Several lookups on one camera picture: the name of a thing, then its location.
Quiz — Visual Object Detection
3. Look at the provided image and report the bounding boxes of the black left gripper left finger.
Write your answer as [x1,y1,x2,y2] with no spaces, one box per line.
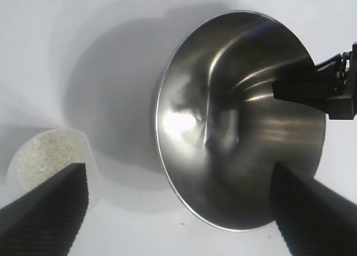
[0,161,90,256]

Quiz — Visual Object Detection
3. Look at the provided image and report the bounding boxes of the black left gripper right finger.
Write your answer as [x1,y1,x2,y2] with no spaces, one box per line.
[269,162,357,256]

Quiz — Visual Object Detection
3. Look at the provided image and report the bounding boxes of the clear plastic measuring cup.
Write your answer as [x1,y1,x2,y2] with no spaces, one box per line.
[6,129,102,212]

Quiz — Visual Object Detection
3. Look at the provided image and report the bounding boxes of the white rice grains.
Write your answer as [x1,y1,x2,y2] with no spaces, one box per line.
[16,130,84,190]

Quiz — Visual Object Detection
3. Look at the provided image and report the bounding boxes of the stainless steel mixing bowl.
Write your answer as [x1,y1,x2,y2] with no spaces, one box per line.
[150,9,327,232]

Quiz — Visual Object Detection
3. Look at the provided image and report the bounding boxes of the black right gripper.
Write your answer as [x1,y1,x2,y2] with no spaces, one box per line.
[272,42,357,120]

